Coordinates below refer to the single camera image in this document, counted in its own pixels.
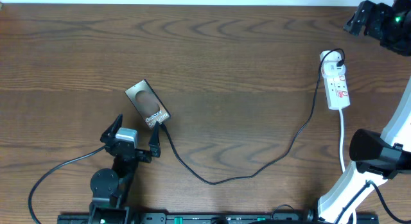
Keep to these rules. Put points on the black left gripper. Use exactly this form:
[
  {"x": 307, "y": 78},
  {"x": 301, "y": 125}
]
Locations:
[{"x": 155, "y": 150}]

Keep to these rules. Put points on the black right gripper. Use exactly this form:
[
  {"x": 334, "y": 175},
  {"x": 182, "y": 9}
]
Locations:
[{"x": 380, "y": 12}]

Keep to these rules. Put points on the Galaxy S25 Ultra smartphone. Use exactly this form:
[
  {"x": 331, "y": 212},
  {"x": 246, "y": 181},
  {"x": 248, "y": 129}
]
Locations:
[{"x": 148, "y": 104}]

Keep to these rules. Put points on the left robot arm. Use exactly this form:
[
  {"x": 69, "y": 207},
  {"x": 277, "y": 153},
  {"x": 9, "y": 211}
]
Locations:
[{"x": 110, "y": 186}]

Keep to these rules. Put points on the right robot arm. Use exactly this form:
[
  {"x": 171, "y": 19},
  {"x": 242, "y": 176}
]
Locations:
[{"x": 374, "y": 157}]

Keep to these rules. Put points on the white power strip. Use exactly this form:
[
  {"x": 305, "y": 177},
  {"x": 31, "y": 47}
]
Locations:
[{"x": 333, "y": 73}]

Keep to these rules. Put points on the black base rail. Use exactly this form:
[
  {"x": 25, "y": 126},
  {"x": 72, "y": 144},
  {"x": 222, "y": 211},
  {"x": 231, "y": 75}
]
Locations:
[{"x": 161, "y": 218}]

